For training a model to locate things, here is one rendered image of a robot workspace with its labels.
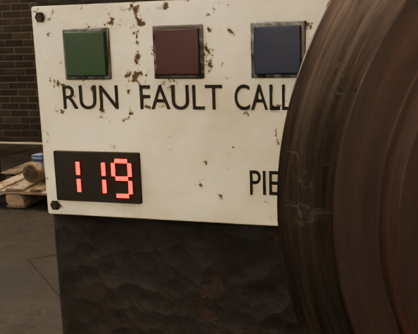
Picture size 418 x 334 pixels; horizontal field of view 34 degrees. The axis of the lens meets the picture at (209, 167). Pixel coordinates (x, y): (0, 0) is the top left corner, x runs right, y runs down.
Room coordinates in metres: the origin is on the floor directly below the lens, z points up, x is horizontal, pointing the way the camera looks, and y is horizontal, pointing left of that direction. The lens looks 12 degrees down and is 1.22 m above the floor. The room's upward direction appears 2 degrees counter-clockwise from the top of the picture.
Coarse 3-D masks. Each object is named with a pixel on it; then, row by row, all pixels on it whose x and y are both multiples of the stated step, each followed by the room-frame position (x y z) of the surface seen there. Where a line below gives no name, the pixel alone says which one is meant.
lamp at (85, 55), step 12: (72, 36) 0.57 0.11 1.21; (84, 36) 0.57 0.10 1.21; (96, 36) 0.57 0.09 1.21; (72, 48) 0.57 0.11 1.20; (84, 48) 0.57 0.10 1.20; (96, 48) 0.57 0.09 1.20; (72, 60) 0.57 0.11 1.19; (84, 60) 0.57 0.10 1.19; (96, 60) 0.57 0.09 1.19; (72, 72) 0.57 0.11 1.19; (84, 72) 0.57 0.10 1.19; (96, 72) 0.57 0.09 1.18
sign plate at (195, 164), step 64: (192, 0) 0.55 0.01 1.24; (256, 0) 0.53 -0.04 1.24; (320, 0) 0.52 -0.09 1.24; (64, 64) 0.58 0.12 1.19; (128, 64) 0.56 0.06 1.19; (64, 128) 0.58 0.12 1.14; (128, 128) 0.57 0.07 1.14; (192, 128) 0.55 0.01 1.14; (256, 128) 0.53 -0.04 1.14; (64, 192) 0.58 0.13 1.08; (128, 192) 0.56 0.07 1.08; (192, 192) 0.55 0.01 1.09; (256, 192) 0.53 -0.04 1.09
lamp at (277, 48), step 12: (264, 36) 0.53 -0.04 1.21; (276, 36) 0.52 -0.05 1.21; (288, 36) 0.52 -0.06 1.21; (300, 36) 0.52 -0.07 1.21; (264, 48) 0.53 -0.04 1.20; (276, 48) 0.52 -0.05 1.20; (288, 48) 0.52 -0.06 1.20; (300, 48) 0.52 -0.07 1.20; (264, 60) 0.53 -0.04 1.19; (276, 60) 0.52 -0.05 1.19; (288, 60) 0.52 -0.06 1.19; (300, 60) 0.52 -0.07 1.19; (264, 72) 0.53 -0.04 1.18; (276, 72) 0.52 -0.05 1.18; (288, 72) 0.52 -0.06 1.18
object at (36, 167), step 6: (36, 156) 4.81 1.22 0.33; (42, 156) 4.81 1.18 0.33; (36, 162) 4.76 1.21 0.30; (42, 162) 4.80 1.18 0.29; (24, 168) 4.73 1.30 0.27; (30, 168) 4.72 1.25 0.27; (36, 168) 4.71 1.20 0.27; (42, 168) 4.75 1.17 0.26; (24, 174) 4.73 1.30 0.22; (30, 174) 4.72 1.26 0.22; (36, 174) 4.71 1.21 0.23; (42, 174) 4.74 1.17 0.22; (30, 180) 4.72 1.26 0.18; (36, 180) 4.71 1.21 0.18
